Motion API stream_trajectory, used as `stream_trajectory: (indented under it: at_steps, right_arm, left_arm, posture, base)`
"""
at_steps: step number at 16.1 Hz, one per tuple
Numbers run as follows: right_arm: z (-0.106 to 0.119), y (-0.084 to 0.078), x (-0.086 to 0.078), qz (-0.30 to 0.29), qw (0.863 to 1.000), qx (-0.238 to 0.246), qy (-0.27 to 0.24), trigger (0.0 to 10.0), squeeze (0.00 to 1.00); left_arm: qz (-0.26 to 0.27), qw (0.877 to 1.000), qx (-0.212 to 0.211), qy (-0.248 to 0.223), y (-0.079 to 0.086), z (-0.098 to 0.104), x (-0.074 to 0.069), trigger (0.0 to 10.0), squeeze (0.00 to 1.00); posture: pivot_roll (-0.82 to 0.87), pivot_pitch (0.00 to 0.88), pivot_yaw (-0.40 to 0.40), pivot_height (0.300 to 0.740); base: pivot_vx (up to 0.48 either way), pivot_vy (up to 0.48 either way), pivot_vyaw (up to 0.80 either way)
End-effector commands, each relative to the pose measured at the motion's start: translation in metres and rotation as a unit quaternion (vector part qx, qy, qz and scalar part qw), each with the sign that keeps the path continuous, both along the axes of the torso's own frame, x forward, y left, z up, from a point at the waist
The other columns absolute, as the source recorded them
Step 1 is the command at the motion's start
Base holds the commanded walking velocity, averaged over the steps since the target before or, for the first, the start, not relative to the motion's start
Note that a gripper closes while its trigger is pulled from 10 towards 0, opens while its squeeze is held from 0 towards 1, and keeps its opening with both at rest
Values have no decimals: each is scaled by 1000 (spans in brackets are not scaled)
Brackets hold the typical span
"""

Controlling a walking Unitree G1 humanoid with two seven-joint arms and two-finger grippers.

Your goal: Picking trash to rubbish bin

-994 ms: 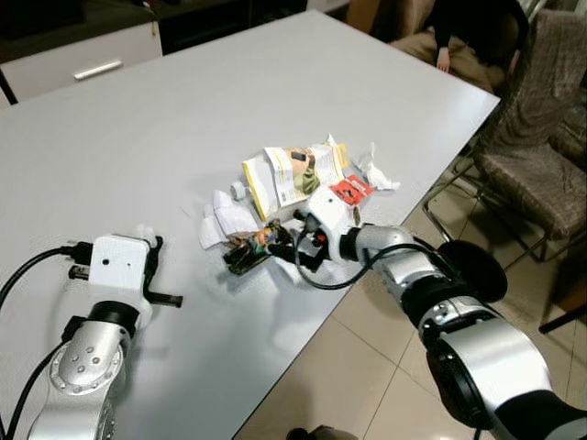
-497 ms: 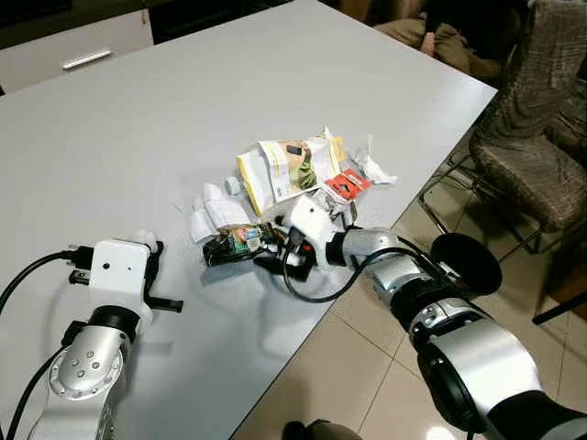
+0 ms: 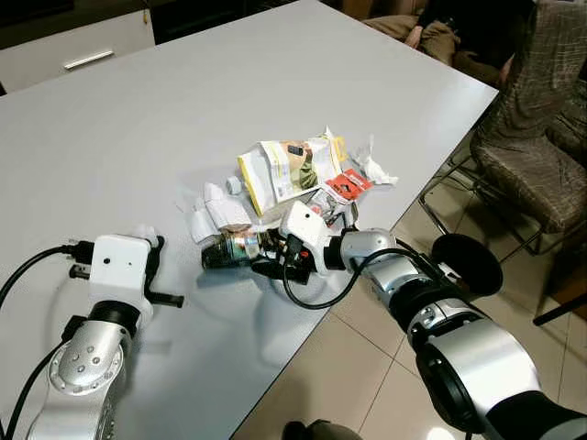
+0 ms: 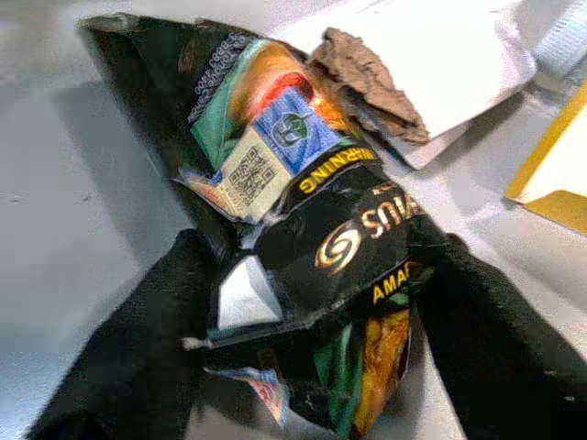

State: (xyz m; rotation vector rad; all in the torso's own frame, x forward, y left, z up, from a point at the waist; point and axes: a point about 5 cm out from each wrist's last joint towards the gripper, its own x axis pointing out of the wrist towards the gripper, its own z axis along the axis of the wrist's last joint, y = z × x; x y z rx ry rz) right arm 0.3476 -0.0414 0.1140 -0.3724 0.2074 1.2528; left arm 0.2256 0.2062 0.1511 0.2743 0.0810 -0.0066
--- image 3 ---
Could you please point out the black rubbish bin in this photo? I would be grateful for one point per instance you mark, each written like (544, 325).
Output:
(468, 261)

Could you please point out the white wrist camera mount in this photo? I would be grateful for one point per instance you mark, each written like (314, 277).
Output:
(307, 229)
(119, 266)

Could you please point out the small crumpled white tissue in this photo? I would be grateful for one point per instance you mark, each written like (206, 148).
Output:
(145, 231)

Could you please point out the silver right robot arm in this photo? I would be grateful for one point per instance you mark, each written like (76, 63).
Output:
(477, 357)

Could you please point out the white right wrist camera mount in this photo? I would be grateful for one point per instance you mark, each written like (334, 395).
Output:
(307, 229)

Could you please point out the dark robot foot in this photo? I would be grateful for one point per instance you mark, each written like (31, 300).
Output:
(316, 431)

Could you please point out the person in beige trousers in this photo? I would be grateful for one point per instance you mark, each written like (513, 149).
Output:
(440, 41)

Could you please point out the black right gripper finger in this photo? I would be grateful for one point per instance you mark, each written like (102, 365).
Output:
(271, 237)
(266, 269)

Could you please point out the brown plaid covered chair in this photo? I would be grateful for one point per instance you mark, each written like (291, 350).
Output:
(570, 124)
(537, 174)

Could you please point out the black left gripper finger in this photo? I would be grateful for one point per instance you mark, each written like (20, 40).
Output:
(168, 300)
(155, 252)

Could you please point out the clear printed plastic wrapper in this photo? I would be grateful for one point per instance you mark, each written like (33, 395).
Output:
(330, 209)

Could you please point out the crushed drink can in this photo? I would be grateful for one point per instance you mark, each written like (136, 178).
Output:
(234, 247)

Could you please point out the yellow white snack bag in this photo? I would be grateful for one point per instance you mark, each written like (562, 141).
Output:
(284, 170)

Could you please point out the white cabinet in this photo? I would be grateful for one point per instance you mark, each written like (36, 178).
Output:
(55, 46)

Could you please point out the folded white paper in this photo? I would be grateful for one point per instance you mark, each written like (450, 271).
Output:
(220, 209)

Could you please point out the white bottle cap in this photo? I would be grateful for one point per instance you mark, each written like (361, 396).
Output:
(234, 185)

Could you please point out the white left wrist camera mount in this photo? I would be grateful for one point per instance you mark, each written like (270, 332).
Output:
(119, 266)

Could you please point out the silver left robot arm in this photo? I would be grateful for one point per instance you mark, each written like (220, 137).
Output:
(87, 367)

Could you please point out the red snack packet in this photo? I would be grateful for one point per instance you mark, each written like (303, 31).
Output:
(347, 185)

